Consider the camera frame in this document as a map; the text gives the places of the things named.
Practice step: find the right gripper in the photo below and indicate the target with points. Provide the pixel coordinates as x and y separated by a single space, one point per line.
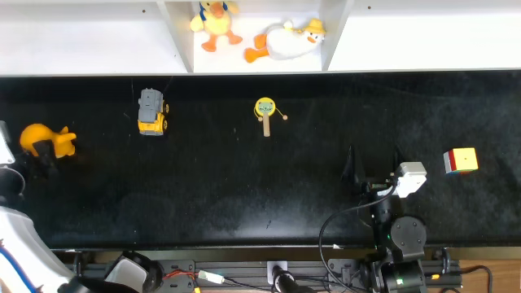
376 187

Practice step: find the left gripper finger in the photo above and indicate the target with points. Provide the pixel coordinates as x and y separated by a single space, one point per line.
44 151

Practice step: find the yellow rubber duck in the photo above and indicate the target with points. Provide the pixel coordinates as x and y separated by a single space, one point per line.
61 142

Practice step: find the grey and yellow toy truck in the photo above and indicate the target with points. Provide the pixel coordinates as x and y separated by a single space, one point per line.
151 112

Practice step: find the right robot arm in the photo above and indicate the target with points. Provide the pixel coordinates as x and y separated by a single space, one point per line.
407 236

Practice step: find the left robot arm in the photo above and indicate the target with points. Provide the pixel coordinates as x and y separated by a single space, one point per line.
20 244

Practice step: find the many-coloured puzzle cube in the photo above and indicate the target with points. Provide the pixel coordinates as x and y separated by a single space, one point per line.
463 160

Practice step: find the yellow rattle drum toy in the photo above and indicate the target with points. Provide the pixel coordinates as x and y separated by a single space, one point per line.
265 108

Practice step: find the white shelf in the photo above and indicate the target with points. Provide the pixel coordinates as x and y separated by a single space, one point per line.
407 40

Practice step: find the white plush goose with hat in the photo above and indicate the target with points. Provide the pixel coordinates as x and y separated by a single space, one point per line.
287 42

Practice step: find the yellow plush duck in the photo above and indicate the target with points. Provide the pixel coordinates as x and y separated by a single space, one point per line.
217 24

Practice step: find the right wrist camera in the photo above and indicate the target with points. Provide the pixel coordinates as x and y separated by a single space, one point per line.
411 175

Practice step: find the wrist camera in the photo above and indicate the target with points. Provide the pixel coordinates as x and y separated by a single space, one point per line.
411 175
5 146

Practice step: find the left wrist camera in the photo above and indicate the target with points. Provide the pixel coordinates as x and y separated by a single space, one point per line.
5 146

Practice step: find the mounting rail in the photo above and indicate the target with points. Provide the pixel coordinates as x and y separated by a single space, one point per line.
244 270

